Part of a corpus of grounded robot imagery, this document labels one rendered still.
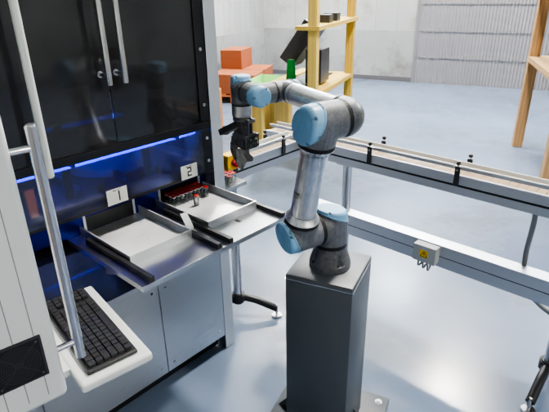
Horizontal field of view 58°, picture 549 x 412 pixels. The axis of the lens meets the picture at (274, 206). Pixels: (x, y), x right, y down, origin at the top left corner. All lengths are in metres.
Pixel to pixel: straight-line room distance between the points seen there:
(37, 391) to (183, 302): 1.08
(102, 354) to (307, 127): 0.83
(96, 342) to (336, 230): 0.83
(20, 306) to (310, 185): 0.84
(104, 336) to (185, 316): 0.90
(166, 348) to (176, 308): 0.19
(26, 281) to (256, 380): 1.52
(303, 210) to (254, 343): 1.28
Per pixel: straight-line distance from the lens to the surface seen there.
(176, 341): 2.42
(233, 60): 8.52
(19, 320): 1.27
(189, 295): 2.35
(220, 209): 2.06
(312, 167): 1.49
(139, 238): 1.90
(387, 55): 9.91
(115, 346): 1.49
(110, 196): 1.92
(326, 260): 1.76
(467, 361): 2.76
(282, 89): 1.80
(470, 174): 2.42
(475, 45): 9.64
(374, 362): 2.64
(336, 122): 1.43
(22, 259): 1.20
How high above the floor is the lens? 1.74
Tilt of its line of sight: 24 degrees down
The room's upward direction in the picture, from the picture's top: 1 degrees counter-clockwise
